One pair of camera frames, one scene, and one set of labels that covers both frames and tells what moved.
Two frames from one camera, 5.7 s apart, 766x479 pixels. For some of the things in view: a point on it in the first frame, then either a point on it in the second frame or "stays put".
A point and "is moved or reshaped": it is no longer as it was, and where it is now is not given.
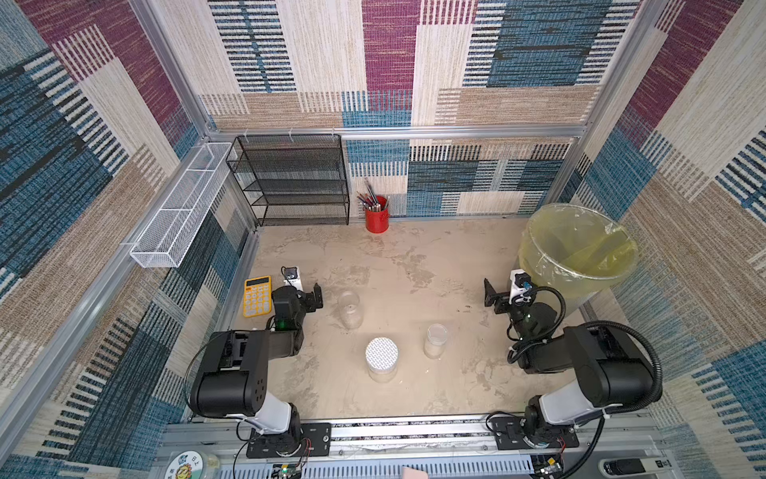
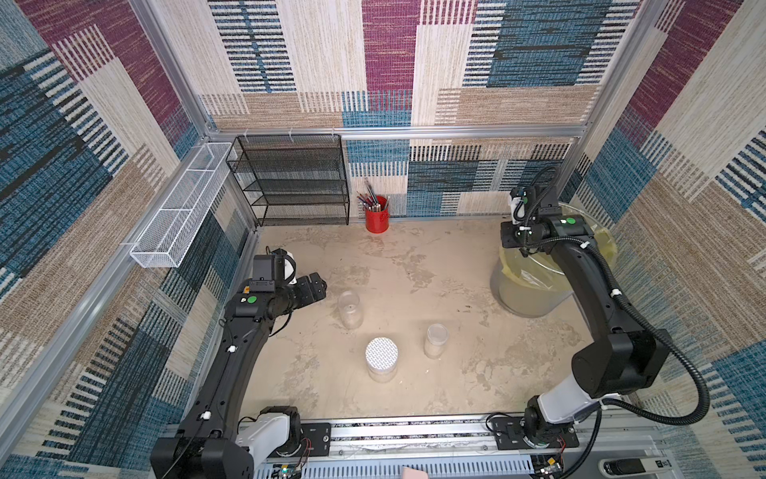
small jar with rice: x=435 y=344 stays put
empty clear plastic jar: x=351 y=310 stays put
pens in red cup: x=370 y=203 stays put
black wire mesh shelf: x=293 y=180 stays put
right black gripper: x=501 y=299 → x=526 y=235
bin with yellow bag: x=574 y=249 is moved or reshaped
